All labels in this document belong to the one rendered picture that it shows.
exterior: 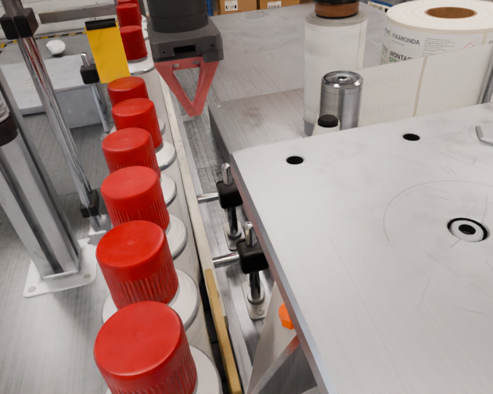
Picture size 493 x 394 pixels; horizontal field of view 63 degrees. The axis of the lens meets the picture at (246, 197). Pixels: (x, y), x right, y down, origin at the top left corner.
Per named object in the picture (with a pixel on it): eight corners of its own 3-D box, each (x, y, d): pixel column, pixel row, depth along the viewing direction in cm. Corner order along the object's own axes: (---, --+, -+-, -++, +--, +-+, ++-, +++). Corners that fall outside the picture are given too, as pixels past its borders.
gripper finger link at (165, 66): (216, 94, 51) (206, 15, 45) (228, 119, 45) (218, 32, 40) (162, 102, 50) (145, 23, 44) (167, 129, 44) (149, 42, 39)
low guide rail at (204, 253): (229, 329, 37) (227, 315, 35) (216, 332, 37) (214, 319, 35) (152, 29, 121) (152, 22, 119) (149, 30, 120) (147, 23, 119)
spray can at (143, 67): (180, 174, 60) (150, 30, 48) (145, 180, 59) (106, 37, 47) (176, 156, 64) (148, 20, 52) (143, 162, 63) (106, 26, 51)
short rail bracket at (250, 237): (271, 306, 46) (268, 228, 39) (218, 320, 45) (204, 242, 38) (264, 285, 49) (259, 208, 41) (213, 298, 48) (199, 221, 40)
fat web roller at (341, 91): (357, 238, 47) (377, 82, 36) (320, 246, 46) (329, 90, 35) (340, 213, 51) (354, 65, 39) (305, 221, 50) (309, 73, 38)
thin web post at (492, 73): (469, 188, 53) (518, 41, 41) (456, 191, 53) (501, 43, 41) (459, 180, 54) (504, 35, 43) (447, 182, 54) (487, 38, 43)
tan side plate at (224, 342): (254, 454, 28) (246, 390, 23) (244, 457, 28) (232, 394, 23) (225, 334, 36) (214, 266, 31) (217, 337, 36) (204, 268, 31)
